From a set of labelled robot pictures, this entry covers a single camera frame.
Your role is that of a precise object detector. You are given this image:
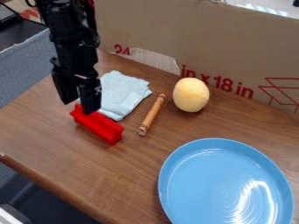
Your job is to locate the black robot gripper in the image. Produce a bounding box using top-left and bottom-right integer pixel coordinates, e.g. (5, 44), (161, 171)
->
(51, 38), (102, 115)

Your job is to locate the light blue cloth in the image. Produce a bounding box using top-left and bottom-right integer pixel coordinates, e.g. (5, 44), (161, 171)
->
(99, 70), (153, 121)

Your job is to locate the red plastic block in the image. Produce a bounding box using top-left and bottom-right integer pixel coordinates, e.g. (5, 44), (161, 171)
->
(70, 103), (125, 145)

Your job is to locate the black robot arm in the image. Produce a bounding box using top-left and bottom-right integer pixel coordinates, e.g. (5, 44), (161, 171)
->
(35, 0), (102, 115)

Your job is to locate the grey fabric panel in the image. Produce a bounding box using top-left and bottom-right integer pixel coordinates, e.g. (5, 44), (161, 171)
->
(0, 29), (57, 109)

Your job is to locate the orange crayon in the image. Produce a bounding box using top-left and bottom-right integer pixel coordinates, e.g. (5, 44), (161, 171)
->
(138, 93), (166, 136)

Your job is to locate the yellow potato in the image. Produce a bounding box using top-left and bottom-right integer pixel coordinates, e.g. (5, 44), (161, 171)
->
(173, 78), (212, 113)

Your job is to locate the blue round plate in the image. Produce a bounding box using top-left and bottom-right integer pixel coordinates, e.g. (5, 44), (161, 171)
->
(158, 138), (296, 224)

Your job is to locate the brown cardboard box wall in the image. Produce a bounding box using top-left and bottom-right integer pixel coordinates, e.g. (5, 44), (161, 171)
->
(95, 0), (299, 115)

